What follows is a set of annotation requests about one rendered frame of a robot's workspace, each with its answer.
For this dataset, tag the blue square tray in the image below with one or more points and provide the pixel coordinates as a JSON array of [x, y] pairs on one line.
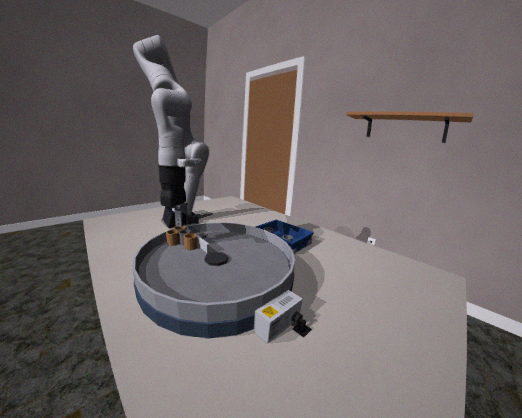
[[298, 234]]

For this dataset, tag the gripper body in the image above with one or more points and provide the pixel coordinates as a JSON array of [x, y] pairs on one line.
[[171, 174]]

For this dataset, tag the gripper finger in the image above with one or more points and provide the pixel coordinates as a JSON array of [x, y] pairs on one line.
[[178, 215], [184, 212]]

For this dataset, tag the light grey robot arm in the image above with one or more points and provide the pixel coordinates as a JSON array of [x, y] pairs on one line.
[[170, 103]]

